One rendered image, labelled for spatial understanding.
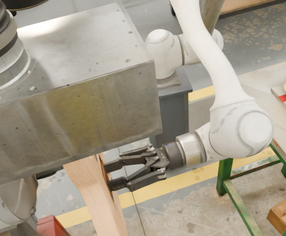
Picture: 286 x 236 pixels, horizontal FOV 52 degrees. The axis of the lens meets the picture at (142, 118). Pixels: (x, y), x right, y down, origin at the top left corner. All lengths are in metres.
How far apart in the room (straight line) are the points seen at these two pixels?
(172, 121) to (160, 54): 0.45
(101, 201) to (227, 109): 0.33
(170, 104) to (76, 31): 1.18
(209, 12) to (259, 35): 2.04
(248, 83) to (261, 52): 1.78
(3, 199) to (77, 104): 0.28
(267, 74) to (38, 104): 1.05
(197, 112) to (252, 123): 1.78
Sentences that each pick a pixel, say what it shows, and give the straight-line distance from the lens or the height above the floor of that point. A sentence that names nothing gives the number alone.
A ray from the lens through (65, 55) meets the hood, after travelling 0.41.
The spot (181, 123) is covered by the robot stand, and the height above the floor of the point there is 0.43.
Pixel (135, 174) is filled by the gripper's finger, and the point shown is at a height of 1.11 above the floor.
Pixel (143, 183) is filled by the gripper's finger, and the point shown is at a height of 1.10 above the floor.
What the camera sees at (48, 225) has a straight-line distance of 1.33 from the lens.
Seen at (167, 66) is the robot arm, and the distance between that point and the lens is 1.48.
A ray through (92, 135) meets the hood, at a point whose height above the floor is 1.43.
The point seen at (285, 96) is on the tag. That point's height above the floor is 0.94.
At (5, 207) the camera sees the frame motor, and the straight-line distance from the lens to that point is 0.61.
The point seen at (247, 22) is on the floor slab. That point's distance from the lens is 3.44.
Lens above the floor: 1.74
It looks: 47 degrees down
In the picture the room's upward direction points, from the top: 11 degrees counter-clockwise
